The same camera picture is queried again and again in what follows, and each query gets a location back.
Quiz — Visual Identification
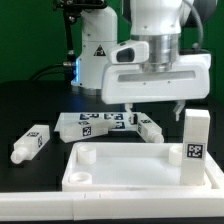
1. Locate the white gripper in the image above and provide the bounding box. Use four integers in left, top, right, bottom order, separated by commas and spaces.
102, 54, 211, 124

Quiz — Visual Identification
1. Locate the white desk top tray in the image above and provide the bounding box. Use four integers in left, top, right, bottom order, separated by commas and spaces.
62, 142, 212, 192

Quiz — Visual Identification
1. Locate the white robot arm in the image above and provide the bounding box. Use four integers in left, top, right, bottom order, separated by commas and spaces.
72, 0, 218, 122

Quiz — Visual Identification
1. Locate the white marker sheet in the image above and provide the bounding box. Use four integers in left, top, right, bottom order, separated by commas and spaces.
54, 112, 136, 132

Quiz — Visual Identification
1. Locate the white L-shaped fence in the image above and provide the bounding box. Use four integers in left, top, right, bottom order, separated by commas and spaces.
0, 146, 224, 221

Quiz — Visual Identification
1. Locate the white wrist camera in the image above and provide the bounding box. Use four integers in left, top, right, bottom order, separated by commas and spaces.
107, 40, 150, 65

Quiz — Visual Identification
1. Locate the black cable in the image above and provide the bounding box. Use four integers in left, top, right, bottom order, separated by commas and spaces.
29, 61, 77, 82

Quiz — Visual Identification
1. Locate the black camera stand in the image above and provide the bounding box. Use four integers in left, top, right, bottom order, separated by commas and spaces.
52, 0, 108, 62

